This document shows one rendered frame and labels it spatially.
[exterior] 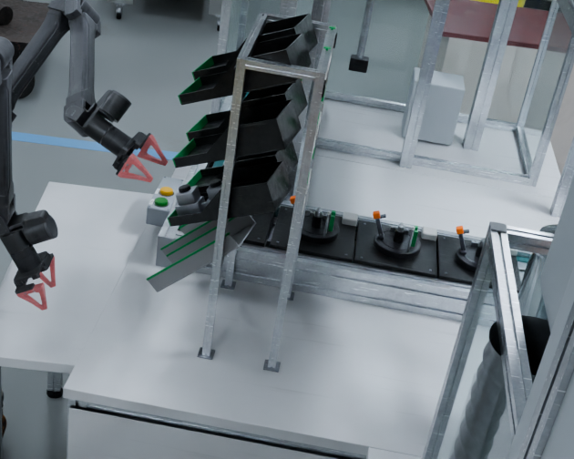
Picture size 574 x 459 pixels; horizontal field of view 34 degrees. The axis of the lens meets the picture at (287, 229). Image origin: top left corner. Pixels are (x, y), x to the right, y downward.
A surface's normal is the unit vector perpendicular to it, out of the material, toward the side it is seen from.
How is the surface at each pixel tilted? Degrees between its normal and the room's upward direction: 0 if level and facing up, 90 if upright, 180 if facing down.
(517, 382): 0
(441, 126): 90
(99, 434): 90
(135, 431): 90
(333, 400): 0
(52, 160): 0
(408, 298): 90
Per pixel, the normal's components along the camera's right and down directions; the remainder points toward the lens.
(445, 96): -0.12, 0.49
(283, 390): 0.14, -0.85
